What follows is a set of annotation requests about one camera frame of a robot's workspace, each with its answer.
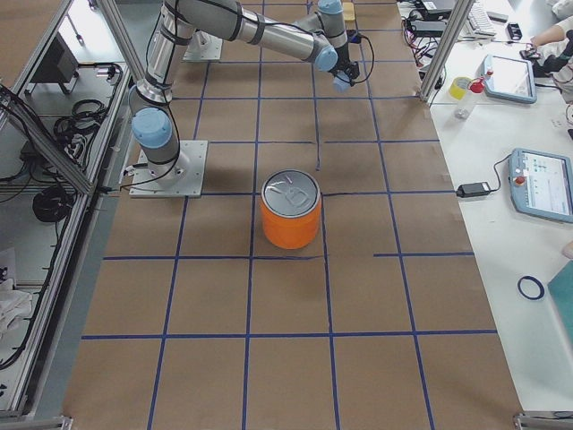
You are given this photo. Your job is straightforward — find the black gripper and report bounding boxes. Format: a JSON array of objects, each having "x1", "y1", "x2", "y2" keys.
[{"x1": 333, "y1": 62, "x2": 360, "y2": 92}]

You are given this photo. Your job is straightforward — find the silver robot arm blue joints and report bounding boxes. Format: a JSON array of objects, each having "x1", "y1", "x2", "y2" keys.
[{"x1": 129, "y1": 1, "x2": 360, "y2": 197}]

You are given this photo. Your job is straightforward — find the black power supply box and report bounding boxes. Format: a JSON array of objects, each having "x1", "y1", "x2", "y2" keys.
[{"x1": 410, "y1": 21, "x2": 447, "y2": 38}]

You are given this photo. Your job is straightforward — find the yellow tape roll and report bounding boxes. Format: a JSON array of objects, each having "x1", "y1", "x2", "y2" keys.
[{"x1": 449, "y1": 76, "x2": 472, "y2": 100}]

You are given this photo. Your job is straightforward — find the red emergency stop button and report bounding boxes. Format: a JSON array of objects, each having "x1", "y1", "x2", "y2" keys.
[{"x1": 467, "y1": 77, "x2": 485, "y2": 94}]

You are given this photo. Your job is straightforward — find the white keyboard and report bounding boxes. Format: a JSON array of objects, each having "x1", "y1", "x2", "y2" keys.
[{"x1": 466, "y1": 1, "x2": 496, "y2": 38}]

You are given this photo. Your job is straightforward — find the orange metal can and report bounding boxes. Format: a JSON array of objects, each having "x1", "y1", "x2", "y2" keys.
[{"x1": 261, "y1": 169, "x2": 321, "y2": 250}]

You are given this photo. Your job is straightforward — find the blue grey teach pendant far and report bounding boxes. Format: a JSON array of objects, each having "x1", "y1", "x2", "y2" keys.
[{"x1": 481, "y1": 54, "x2": 537, "y2": 104}]

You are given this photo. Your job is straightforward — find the blue grey teach pendant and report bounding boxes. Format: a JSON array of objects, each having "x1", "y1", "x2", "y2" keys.
[
  {"x1": 509, "y1": 148, "x2": 572, "y2": 224},
  {"x1": 481, "y1": 54, "x2": 537, "y2": 104}
]

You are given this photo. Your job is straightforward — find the black power adapter brick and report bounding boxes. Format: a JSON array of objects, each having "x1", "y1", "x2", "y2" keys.
[{"x1": 456, "y1": 182, "x2": 492, "y2": 198}]

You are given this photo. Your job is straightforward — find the blue grey teach pendant near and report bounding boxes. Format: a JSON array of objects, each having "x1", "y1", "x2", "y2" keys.
[{"x1": 509, "y1": 148, "x2": 572, "y2": 224}]

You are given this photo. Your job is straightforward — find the blue tape roll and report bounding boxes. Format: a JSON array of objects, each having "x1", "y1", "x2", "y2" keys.
[{"x1": 517, "y1": 275, "x2": 545, "y2": 301}]

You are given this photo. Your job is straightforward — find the teal green board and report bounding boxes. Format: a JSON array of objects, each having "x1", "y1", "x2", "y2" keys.
[{"x1": 548, "y1": 261, "x2": 573, "y2": 340}]

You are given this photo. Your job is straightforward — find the aluminium frame post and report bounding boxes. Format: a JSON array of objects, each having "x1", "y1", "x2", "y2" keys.
[{"x1": 419, "y1": 0, "x2": 475, "y2": 101}]

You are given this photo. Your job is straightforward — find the aluminium frame rail left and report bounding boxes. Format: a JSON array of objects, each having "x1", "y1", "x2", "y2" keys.
[{"x1": 1, "y1": 193, "x2": 117, "y2": 422}]

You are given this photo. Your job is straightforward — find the black coiled cable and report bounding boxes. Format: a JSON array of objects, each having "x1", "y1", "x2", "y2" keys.
[{"x1": 31, "y1": 184, "x2": 74, "y2": 224}]

